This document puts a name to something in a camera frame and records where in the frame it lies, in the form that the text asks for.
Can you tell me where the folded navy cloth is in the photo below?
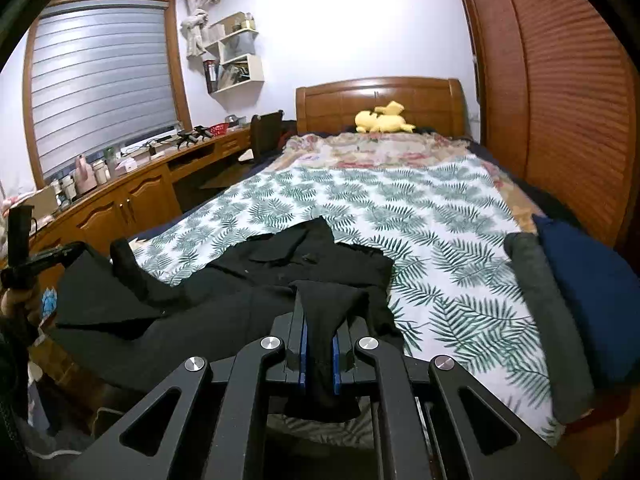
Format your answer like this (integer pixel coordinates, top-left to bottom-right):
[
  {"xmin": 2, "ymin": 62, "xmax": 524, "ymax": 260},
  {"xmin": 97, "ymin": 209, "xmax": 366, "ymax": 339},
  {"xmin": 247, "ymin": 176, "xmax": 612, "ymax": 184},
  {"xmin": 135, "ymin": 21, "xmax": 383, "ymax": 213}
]
[{"xmin": 530, "ymin": 214, "xmax": 640, "ymax": 387}]

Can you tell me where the floral blanket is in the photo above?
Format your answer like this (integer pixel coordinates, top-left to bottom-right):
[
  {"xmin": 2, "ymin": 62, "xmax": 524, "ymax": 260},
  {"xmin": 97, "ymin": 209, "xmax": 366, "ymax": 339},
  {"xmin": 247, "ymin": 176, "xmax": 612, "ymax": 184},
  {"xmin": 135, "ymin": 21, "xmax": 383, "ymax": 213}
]
[{"xmin": 279, "ymin": 130, "xmax": 503, "ymax": 173}]

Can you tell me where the wooden desk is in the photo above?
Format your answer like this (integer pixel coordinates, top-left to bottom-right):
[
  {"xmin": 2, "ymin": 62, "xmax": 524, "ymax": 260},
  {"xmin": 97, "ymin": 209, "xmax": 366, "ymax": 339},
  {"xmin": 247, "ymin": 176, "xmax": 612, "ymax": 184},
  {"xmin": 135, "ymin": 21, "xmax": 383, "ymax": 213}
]
[{"xmin": 0, "ymin": 127, "xmax": 252, "ymax": 286}]

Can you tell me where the white wall shelf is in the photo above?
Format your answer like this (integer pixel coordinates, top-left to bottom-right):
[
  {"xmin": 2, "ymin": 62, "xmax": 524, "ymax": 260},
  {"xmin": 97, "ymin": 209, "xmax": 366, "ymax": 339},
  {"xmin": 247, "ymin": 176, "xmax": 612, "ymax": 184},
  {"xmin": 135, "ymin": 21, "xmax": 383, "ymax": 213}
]
[{"xmin": 202, "ymin": 12, "xmax": 265, "ymax": 95}]

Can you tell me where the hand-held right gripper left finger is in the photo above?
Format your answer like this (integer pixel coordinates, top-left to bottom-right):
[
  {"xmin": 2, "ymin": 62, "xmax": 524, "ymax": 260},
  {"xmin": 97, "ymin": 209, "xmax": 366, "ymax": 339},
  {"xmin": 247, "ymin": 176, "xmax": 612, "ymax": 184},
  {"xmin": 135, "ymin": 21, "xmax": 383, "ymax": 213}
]
[{"xmin": 65, "ymin": 305, "xmax": 307, "ymax": 480}]

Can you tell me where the wooden window frame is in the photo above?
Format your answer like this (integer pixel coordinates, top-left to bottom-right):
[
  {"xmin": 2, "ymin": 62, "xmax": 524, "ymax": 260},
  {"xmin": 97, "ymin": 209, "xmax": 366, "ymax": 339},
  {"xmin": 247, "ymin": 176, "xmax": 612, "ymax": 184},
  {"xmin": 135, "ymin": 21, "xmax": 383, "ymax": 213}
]
[{"xmin": 22, "ymin": 0, "xmax": 194, "ymax": 192}]

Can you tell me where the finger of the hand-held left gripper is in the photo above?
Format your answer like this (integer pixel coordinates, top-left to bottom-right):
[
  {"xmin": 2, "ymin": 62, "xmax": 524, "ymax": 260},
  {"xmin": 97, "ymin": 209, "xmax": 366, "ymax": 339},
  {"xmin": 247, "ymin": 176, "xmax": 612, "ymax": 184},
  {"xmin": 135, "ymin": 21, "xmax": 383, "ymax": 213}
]
[
  {"xmin": 30, "ymin": 241, "xmax": 86, "ymax": 273},
  {"xmin": 10, "ymin": 206, "xmax": 35, "ymax": 266}
]

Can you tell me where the row of books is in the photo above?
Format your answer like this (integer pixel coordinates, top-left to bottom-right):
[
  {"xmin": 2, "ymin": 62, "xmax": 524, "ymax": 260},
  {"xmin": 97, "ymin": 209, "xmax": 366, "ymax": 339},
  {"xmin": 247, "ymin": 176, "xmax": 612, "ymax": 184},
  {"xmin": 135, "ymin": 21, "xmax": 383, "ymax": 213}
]
[{"xmin": 203, "ymin": 59, "xmax": 251, "ymax": 92}]

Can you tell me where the folded grey cloth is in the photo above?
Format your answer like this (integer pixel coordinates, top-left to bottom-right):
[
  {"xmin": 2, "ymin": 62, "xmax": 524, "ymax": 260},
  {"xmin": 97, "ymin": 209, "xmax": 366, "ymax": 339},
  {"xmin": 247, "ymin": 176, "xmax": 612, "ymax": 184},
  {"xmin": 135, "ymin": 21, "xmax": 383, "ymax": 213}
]
[{"xmin": 503, "ymin": 232, "xmax": 599, "ymax": 424}]

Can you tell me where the grey window blind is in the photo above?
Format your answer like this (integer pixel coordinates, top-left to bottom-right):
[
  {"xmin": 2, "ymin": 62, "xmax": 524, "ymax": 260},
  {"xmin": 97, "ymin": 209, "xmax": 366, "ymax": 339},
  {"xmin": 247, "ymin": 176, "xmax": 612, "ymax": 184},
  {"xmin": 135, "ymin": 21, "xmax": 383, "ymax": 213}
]
[{"xmin": 31, "ymin": 0, "xmax": 179, "ymax": 182}]

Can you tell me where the black double-breasted coat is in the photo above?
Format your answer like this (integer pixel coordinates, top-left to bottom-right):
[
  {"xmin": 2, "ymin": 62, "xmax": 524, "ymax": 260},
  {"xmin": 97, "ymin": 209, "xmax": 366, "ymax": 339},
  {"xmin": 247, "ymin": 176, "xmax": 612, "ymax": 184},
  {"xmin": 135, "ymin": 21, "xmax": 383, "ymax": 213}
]
[{"xmin": 52, "ymin": 216, "xmax": 407, "ymax": 423}]

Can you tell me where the yellow plush toy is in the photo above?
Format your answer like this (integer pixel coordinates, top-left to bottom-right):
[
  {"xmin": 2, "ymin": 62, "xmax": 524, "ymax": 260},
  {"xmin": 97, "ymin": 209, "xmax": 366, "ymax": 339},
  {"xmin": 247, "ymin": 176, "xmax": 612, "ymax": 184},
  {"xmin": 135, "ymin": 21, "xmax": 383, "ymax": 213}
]
[{"xmin": 354, "ymin": 101, "xmax": 417, "ymax": 135}]

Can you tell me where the tied beige curtain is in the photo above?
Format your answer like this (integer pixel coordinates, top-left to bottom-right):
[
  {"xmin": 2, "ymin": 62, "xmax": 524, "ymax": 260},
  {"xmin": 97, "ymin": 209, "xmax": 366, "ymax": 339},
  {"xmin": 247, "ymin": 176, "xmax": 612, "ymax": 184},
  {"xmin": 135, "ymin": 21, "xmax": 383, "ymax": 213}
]
[{"xmin": 180, "ymin": 0, "xmax": 221, "ymax": 59}]

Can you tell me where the person's left hand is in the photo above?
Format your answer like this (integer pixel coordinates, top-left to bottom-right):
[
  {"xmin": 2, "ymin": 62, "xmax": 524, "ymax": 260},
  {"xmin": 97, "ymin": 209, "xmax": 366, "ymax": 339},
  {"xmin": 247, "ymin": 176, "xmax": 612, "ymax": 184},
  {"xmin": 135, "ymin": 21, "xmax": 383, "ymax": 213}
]
[{"xmin": 2, "ymin": 287, "xmax": 43, "ymax": 341}]

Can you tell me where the wooden bed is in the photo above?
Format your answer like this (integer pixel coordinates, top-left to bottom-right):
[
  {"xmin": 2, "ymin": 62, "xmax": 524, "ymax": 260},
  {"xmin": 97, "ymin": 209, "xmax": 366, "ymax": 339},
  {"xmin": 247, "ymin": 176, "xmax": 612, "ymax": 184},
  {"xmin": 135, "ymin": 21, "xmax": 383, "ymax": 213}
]
[{"xmin": 127, "ymin": 76, "xmax": 640, "ymax": 461}]

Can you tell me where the black tripod device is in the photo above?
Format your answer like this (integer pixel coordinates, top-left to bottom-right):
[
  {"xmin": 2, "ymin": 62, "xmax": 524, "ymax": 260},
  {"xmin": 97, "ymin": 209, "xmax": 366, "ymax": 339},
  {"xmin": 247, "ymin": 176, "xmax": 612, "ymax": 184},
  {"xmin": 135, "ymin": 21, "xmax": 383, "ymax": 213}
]
[{"xmin": 177, "ymin": 127, "xmax": 211, "ymax": 150}]

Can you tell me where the wooden louvred wardrobe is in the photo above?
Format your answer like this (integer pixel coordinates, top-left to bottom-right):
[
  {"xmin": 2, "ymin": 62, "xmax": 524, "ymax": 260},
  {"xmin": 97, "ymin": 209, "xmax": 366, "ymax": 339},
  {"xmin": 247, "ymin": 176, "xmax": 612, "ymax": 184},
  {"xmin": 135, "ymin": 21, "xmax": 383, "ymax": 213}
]
[{"xmin": 450, "ymin": 0, "xmax": 640, "ymax": 253}]

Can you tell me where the dark wooden chair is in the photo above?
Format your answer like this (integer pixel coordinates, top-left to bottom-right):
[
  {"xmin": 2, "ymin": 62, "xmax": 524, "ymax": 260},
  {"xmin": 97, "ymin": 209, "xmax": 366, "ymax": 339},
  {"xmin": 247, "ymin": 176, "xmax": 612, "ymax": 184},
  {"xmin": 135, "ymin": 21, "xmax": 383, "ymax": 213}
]
[{"xmin": 248, "ymin": 110, "xmax": 285, "ymax": 164}]

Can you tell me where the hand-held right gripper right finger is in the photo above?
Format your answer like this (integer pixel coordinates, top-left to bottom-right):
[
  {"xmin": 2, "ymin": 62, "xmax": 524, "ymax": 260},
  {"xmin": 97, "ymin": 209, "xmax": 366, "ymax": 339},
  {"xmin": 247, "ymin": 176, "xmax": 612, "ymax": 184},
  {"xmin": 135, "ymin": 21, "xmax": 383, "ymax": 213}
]
[{"xmin": 332, "ymin": 317, "xmax": 566, "ymax": 480}]

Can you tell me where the grey paper bag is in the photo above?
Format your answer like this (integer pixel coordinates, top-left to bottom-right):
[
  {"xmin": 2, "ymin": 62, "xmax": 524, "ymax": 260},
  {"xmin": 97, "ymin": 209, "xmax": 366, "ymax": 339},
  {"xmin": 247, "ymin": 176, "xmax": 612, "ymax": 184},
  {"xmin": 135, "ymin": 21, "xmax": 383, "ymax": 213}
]
[{"xmin": 220, "ymin": 34, "xmax": 257, "ymax": 65}]

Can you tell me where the cardboard box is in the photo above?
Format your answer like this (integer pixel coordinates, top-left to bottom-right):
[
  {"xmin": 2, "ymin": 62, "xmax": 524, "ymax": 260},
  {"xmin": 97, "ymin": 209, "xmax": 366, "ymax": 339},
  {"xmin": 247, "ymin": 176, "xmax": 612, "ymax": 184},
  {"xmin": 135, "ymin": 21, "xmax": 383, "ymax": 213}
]
[{"xmin": 21, "ymin": 187, "xmax": 59, "ymax": 222}]

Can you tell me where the pink bottle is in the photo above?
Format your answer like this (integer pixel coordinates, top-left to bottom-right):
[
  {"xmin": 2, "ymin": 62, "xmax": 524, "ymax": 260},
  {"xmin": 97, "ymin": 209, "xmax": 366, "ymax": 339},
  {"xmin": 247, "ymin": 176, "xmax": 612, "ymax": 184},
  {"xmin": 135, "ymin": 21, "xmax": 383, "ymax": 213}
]
[{"xmin": 74, "ymin": 155, "xmax": 99, "ymax": 195}]

